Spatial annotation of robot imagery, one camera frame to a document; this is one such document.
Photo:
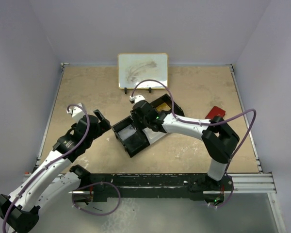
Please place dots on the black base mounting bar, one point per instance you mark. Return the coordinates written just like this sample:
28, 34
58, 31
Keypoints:
193, 186

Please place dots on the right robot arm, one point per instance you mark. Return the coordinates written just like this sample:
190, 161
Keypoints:
219, 138

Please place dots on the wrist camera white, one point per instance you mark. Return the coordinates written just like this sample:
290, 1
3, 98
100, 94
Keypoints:
77, 111
135, 99

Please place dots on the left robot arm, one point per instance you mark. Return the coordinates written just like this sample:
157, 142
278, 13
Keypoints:
20, 209

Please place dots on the small whiteboard with stand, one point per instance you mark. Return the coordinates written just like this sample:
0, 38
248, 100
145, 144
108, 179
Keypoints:
142, 70

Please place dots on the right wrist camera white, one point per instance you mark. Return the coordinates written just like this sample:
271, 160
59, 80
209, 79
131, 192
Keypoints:
135, 99

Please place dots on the silver credit card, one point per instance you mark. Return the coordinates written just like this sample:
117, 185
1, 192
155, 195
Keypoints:
126, 133

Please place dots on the red card holder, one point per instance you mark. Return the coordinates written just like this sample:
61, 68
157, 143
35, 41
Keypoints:
215, 111

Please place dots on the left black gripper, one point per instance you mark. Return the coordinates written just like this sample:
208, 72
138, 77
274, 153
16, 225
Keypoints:
103, 125

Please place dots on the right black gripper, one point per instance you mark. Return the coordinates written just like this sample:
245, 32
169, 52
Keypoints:
135, 117

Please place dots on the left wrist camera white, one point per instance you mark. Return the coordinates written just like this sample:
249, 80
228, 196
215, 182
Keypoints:
77, 111

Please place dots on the gold credit card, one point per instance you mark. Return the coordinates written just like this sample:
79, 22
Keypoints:
163, 107

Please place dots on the black white three-bin organizer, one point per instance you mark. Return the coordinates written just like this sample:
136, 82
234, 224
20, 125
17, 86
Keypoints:
143, 137

